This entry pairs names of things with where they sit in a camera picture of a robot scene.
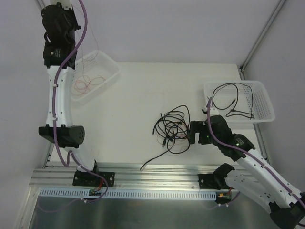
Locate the right aluminium frame post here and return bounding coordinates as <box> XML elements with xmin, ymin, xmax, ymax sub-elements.
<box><xmin>240</xmin><ymin>0</ymin><xmax>288</xmax><ymax>73</ymax></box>

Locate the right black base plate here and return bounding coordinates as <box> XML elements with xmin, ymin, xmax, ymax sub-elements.
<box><xmin>198</xmin><ymin>174</ymin><xmax>230</xmax><ymax>190</ymax></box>

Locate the aluminium mounting rail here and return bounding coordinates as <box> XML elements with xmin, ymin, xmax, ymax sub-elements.
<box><xmin>30</xmin><ymin>162</ymin><xmax>219</xmax><ymax>191</ymax></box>

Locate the thick black cable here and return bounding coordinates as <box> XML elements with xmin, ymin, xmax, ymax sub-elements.
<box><xmin>140</xmin><ymin>149</ymin><xmax>170</xmax><ymax>171</ymax></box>

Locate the white slotted cable duct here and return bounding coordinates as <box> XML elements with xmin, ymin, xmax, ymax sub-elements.
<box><xmin>39</xmin><ymin>188</ymin><xmax>216</xmax><ymax>201</ymax></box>

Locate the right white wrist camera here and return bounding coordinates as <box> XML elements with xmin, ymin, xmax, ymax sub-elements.
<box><xmin>202</xmin><ymin>107</ymin><xmax>219</xmax><ymax>117</ymax></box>

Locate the thin black wire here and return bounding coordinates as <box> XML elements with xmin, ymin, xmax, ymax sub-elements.
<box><xmin>206</xmin><ymin>83</ymin><xmax>239</xmax><ymax>118</ymax></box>

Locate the right white plastic basket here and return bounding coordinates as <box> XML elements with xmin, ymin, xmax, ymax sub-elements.
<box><xmin>203</xmin><ymin>81</ymin><xmax>275</xmax><ymax>124</ymax></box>

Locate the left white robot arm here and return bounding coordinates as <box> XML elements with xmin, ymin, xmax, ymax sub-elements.
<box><xmin>39</xmin><ymin>0</ymin><xmax>100</xmax><ymax>186</ymax></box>

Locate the left aluminium frame post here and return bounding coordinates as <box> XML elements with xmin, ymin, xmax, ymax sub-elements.
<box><xmin>34</xmin><ymin>0</ymin><xmax>50</xmax><ymax>10</ymax></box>

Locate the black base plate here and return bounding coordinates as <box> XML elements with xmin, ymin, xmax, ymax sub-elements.
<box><xmin>72</xmin><ymin>170</ymin><xmax>115</xmax><ymax>187</ymax></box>
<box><xmin>198</xmin><ymin>174</ymin><xmax>230</xmax><ymax>190</ymax></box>

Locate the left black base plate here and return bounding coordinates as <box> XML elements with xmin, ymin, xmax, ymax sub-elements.
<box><xmin>72</xmin><ymin>170</ymin><xmax>115</xmax><ymax>187</ymax></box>

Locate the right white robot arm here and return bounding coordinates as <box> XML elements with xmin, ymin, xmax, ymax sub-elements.
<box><xmin>187</xmin><ymin>115</ymin><xmax>305</xmax><ymax>229</ymax></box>

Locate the left white plastic basket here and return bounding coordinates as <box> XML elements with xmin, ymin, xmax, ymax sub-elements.
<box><xmin>71</xmin><ymin>50</ymin><xmax>121</xmax><ymax>107</ymax></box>

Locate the white plastic basket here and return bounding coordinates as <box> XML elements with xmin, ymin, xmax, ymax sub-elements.
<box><xmin>71</xmin><ymin>50</ymin><xmax>121</xmax><ymax>107</ymax></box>
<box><xmin>203</xmin><ymin>81</ymin><xmax>275</xmax><ymax>124</ymax></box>

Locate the aluminium frame post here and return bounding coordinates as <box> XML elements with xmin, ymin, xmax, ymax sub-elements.
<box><xmin>240</xmin><ymin>0</ymin><xmax>288</xmax><ymax>73</ymax></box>
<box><xmin>34</xmin><ymin>0</ymin><xmax>50</xmax><ymax>10</ymax></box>

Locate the black usb cable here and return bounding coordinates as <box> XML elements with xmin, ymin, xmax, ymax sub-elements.
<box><xmin>225</xmin><ymin>83</ymin><xmax>255</xmax><ymax>120</ymax></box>
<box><xmin>152</xmin><ymin>105</ymin><xmax>191</xmax><ymax>155</ymax></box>

